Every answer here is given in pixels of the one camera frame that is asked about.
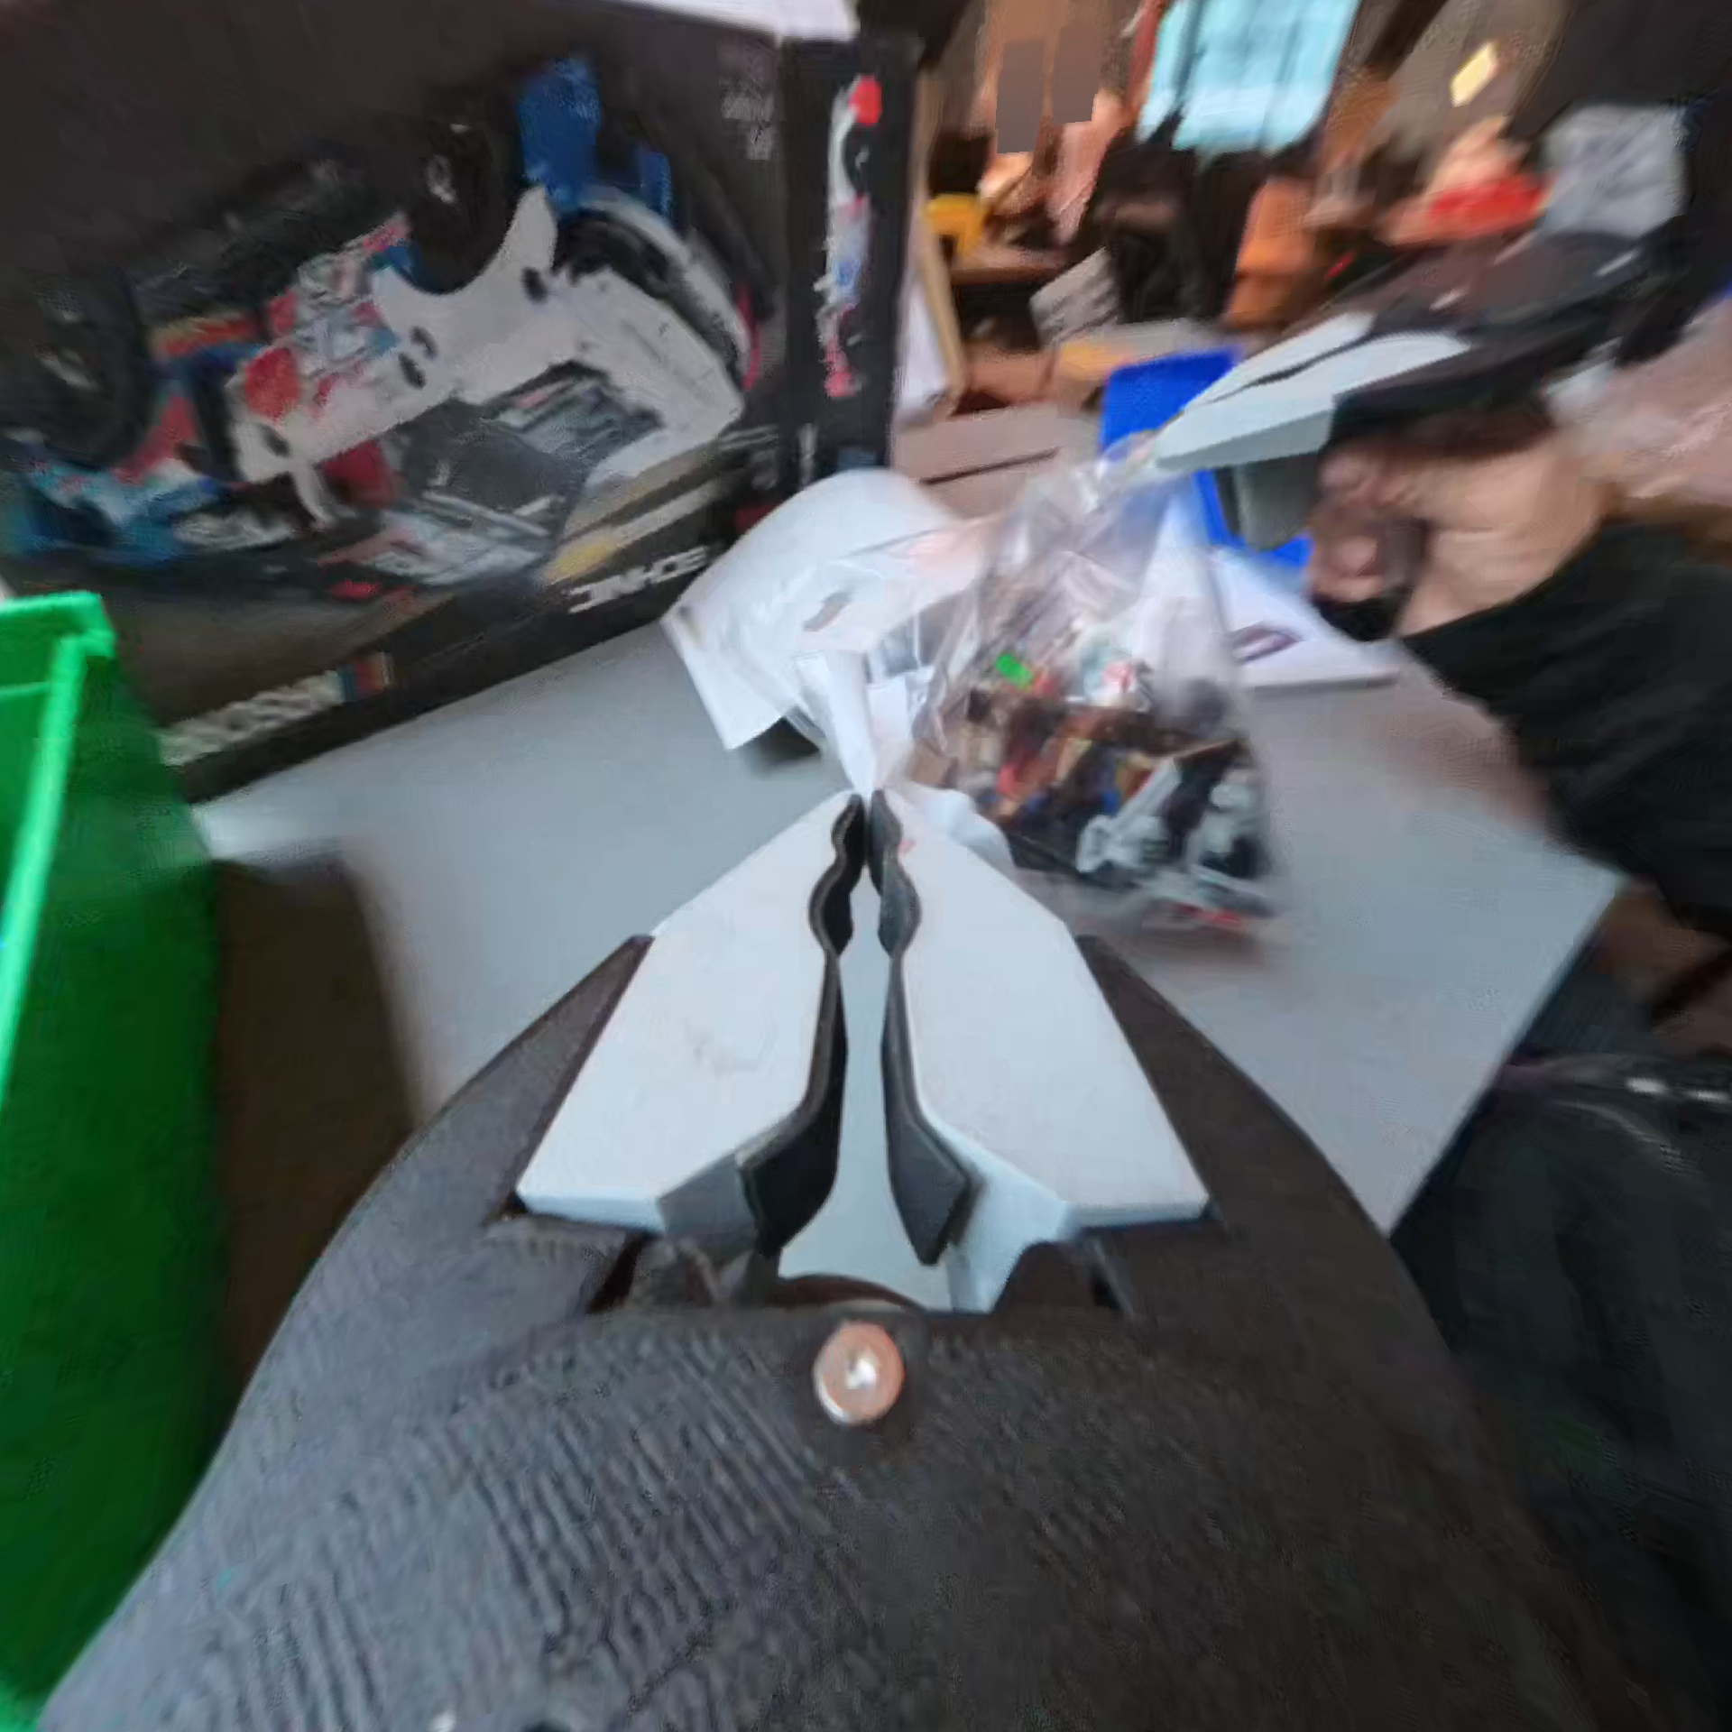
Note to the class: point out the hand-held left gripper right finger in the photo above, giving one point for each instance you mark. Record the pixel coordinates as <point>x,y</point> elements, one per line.
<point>1041,1068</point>

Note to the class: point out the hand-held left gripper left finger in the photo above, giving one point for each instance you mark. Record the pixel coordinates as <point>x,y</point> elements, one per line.
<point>676,1056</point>

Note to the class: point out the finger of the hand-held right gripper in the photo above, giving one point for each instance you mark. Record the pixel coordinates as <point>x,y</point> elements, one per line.
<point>1285,413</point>
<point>1300,348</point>

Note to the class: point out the clear plastic bag of lego pieces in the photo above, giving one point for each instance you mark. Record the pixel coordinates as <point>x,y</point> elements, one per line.
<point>1109,757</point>

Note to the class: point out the person's right forearm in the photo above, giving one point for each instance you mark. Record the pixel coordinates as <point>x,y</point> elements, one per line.
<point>1584,703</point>

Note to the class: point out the black lego set box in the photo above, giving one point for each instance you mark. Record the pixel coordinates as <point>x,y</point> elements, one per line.
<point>407,338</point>

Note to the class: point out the person's right hand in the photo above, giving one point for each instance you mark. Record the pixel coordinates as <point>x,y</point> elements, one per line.
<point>1475,502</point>

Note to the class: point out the blue plastic bin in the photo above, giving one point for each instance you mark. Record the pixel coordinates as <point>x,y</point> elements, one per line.
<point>1163,393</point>

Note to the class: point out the white instruction booklet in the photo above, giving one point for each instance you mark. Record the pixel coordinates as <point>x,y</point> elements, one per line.
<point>825,581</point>

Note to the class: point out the green plastic bin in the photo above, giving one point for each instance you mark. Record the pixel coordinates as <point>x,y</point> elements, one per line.
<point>96,1084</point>

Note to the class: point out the person's black jacket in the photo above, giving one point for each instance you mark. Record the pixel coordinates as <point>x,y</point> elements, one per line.
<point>1596,1353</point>

